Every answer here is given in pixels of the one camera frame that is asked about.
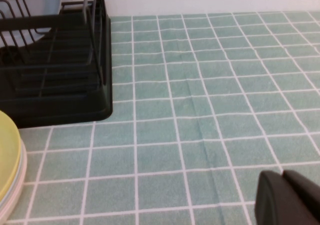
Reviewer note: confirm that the black plastic drip tray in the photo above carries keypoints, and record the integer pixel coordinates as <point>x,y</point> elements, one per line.
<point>62,112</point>

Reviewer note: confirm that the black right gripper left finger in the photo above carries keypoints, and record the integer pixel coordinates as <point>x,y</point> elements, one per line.
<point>280,205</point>

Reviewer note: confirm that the pink round plate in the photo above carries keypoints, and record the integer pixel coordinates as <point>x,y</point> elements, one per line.
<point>22,182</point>

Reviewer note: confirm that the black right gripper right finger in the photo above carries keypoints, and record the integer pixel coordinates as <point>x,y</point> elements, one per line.
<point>306,183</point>

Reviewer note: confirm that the pale grey round plate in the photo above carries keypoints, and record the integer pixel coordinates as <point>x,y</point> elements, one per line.
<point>45,0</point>

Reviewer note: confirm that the green checked tablecloth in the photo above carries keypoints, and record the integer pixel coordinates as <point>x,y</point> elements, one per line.
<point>200,97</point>

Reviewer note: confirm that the yellow round plate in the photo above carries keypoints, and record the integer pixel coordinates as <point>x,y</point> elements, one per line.
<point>7,155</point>

